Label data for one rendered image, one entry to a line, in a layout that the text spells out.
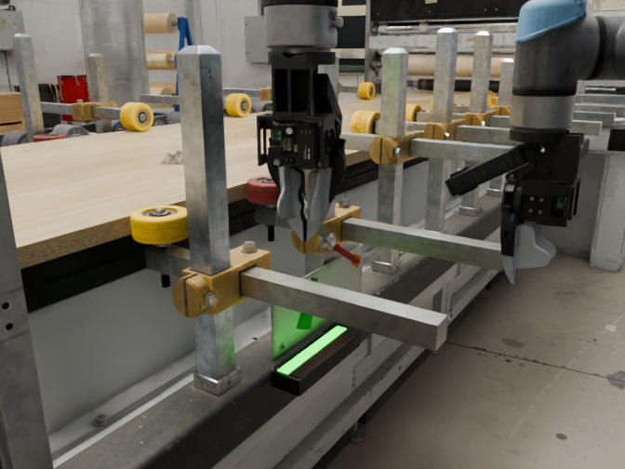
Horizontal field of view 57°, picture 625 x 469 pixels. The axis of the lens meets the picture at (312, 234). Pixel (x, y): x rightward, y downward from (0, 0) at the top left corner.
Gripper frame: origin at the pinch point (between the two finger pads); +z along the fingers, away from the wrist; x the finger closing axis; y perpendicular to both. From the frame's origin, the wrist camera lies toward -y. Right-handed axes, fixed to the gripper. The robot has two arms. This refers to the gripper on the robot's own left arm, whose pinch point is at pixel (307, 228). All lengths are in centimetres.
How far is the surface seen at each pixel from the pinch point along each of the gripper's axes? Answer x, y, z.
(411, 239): 11.4, -19.0, 6.6
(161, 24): -354, -652, -57
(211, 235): -10.6, 3.8, 0.6
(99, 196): -37.5, -14.6, 1.7
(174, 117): -108, -182, 8
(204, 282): -11.3, 5.1, 6.0
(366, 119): -4, -76, -5
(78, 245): -29.9, 2.1, 3.8
